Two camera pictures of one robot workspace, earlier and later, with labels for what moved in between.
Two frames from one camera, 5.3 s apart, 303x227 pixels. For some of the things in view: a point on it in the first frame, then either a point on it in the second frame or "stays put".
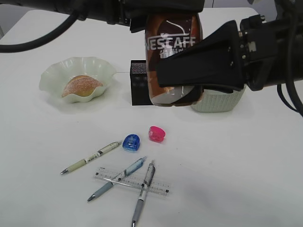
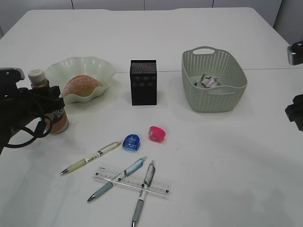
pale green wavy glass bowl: [54, 78] stays put
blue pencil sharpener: [131, 142] stays put
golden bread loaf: [83, 85] stays put
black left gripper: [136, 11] to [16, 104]
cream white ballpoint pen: [85, 160] stays put
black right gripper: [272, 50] to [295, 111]
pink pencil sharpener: [156, 134] stays put
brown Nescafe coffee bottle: [166, 33] to [38, 80]
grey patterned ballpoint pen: [149, 177] stays put
